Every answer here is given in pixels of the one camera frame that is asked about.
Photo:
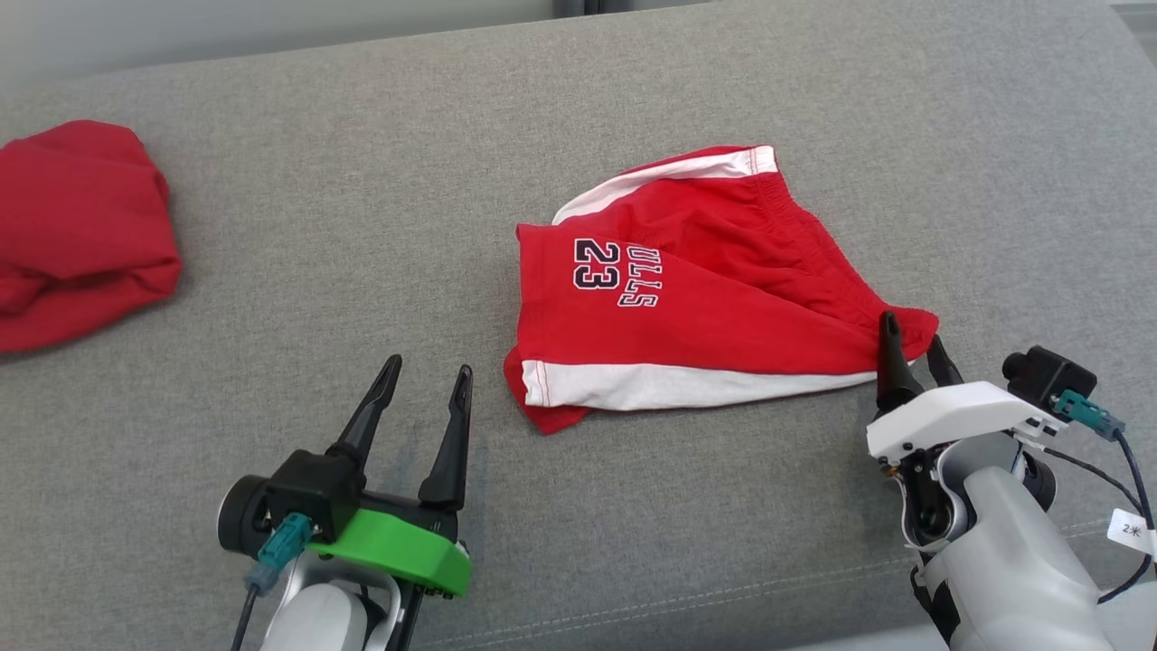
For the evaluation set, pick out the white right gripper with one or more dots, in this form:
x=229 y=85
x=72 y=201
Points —
x=949 y=411

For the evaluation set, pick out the red Bulls shorts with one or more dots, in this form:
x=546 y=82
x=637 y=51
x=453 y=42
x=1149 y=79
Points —
x=723 y=316

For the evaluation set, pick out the red Bulls jersey shirt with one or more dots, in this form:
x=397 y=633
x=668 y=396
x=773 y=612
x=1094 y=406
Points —
x=81 y=226

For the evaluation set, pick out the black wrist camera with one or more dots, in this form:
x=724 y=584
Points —
x=312 y=493
x=1048 y=375

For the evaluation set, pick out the grey fabric sofa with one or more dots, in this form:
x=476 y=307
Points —
x=362 y=226

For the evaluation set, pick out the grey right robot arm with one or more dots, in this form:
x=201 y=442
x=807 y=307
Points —
x=1012 y=561

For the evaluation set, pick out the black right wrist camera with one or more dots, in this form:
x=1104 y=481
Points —
x=1048 y=375

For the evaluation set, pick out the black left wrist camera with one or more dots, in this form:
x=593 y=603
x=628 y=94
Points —
x=312 y=493

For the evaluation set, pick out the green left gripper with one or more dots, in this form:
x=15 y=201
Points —
x=407 y=547

